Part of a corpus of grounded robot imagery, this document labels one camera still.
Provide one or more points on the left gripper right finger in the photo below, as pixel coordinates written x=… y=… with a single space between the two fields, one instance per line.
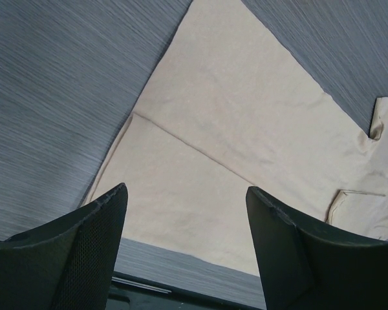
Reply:
x=305 y=263

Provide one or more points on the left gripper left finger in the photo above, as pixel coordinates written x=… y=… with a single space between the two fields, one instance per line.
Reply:
x=67 y=263

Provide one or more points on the beige t shirt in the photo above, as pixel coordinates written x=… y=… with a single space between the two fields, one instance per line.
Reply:
x=228 y=107

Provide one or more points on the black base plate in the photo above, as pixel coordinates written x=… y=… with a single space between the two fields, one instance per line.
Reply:
x=131 y=292

